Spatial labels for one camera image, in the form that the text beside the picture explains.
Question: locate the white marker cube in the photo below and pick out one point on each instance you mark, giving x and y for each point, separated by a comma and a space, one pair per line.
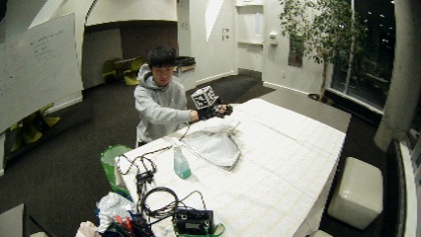
204, 97

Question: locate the white striped garment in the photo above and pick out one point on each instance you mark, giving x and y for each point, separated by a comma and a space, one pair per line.
214, 144

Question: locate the the person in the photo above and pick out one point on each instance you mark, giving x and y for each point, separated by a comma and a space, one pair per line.
160, 98

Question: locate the white striped tablecloth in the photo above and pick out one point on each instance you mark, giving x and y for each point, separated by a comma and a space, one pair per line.
246, 171

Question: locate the white door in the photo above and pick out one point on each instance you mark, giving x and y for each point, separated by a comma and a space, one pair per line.
250, 36

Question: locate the green chair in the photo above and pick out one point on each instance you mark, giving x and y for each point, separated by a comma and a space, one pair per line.
46, 119
24, 131
131, 70

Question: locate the potted indoor tree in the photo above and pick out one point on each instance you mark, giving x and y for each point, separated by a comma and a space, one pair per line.
323, 42

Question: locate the black electronic box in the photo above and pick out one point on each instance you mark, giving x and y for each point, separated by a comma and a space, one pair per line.
192, 221

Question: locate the white cube ottoman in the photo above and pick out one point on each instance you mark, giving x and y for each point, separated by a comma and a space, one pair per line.
356, 193

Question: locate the white crumpled cloth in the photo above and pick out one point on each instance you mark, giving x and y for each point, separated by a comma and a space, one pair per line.
115, 209

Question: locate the bundle of colored tools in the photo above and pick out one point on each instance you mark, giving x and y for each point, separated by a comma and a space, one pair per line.
127, 225

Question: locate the large whiteboard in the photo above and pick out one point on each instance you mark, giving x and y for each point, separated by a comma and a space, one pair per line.
38, 70

